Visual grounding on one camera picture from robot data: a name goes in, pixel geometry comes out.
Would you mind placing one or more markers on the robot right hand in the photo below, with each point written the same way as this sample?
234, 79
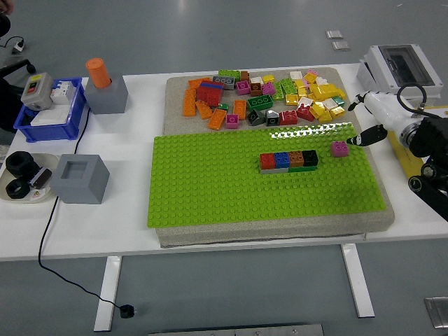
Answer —
385, 108

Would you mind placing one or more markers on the pink toy brick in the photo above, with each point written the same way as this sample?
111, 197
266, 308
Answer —
243, 88
269, 89
232, 121
339, 148

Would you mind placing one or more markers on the red and blue brick stack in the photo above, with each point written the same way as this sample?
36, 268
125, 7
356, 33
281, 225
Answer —
210, 94

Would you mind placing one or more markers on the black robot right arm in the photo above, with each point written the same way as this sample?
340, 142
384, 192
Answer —
432, 140

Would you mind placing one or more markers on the green and white brick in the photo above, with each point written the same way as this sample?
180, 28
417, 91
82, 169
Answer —
339, 101

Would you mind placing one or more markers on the white toy brick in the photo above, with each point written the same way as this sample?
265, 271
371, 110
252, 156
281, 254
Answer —
296, 75
329, 104
256, 80
305, 101
322, 80

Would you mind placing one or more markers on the large yellow toy brick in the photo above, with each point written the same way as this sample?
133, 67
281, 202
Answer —
327, 91

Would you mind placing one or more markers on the small pink flat brick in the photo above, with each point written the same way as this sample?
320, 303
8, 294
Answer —
313, 72
306, 83

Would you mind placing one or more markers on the red toy brick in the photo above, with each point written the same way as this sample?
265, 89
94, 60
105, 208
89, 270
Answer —
288, 118
304, 112
267, 161

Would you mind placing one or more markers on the black toy brick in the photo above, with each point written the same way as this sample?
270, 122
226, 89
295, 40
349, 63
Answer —
310, 158

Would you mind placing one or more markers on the lime green toy brick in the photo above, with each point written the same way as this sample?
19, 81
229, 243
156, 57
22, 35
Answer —
289, 86
278, 91

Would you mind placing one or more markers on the brown-orange toy brick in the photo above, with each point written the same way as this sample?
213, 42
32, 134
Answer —
296, 159

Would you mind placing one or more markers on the green flat toy brick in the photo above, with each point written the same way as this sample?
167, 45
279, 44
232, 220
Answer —
302, 169

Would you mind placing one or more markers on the black sloped brick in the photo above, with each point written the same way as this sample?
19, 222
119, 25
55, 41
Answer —
272, 118

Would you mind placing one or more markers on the blue toy brick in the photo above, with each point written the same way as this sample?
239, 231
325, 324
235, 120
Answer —
282, 160

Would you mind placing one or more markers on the dark green brick round holes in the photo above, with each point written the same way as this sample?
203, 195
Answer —
260, 102

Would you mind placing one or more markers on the grey flat toy brick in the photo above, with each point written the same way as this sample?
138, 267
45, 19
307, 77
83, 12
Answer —
273, 171

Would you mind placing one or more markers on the dark grey sloped brick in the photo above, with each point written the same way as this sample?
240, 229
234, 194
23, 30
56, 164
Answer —
255, 117

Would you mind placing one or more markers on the brown toy brick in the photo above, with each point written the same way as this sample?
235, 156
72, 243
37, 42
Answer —
244, 76
255, 90

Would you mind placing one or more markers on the lime green long brick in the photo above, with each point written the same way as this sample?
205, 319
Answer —
229, 73

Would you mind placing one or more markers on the small dark green brick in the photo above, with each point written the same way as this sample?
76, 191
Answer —
224, 106

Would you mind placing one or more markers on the grey brick with round holes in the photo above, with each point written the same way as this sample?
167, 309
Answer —
225, 82

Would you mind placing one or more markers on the green studded baseplate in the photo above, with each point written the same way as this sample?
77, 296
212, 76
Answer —
210, 182

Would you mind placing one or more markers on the orange long toy brick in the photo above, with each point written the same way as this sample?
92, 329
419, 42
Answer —
189, 103

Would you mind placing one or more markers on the white electrical distribution box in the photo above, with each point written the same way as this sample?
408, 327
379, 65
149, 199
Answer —
385, 80

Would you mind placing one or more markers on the yellow cardboard box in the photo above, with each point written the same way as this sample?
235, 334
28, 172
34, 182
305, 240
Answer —
402, 157

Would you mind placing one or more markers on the small metal floor plate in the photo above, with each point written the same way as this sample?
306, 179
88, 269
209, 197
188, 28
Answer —
340, 45
335, 34

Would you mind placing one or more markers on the white table leg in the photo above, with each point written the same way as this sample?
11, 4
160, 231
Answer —
106, 294
358, 280

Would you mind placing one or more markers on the grey-beige foam mat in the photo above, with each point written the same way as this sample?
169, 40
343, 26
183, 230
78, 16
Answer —
175, 122

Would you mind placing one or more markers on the large metal floor plate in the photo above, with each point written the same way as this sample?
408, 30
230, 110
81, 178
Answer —
437, 313

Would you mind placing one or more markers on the long metal plate with screws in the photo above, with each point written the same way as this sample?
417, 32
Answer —
236, 330

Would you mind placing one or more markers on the grey block with round hole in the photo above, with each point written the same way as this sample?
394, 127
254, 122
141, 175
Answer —
106, 99

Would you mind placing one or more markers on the orange cylinder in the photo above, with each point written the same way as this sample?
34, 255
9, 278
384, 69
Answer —
98, 73

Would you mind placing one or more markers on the grey block with square recess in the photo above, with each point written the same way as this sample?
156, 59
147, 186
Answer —
78, 190

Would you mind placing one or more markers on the white circuit breaker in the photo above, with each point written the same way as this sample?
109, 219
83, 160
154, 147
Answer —
63, 92

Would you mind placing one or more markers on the black plug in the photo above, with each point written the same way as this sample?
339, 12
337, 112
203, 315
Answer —
126, 311

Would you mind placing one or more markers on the blue plastic bin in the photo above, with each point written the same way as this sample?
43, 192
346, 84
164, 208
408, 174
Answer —
49, 134

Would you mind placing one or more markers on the white tray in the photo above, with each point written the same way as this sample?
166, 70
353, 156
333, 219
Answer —
50, 161

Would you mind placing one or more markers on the brown and silver component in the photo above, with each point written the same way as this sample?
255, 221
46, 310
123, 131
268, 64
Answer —
41, 178

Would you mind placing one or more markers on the large black nut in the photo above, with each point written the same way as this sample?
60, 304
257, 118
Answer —
21, 164

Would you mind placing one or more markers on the black office chair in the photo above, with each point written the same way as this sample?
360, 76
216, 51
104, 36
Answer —
15, 66

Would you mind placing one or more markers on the white power socket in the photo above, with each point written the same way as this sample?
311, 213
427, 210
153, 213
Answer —
18, 46

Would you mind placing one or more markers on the small black nut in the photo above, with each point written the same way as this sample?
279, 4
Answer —
17, 189

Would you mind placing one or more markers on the white switch plate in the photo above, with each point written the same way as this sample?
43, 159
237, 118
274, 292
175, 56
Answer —
50, 117

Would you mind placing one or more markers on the grey switch box red button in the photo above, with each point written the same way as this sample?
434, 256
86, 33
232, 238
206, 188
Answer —
36, 91

